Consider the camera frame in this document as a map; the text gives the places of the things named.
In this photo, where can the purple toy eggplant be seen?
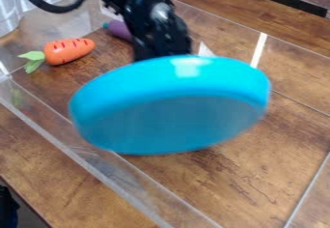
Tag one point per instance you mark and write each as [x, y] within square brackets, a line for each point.
[118, 29]

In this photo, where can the blue round plastic tray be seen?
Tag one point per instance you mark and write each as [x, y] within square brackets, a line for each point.
[170, 105]

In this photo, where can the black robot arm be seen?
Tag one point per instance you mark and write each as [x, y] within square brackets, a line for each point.
[140, 11]

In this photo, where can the clear acrylic enclosure wall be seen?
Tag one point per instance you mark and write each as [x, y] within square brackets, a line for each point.
[262, 180]

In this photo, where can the orange toy carrot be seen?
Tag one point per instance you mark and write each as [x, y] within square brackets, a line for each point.
[58, 53]

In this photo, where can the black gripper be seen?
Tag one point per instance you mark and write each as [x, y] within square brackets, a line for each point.
[162, 38]

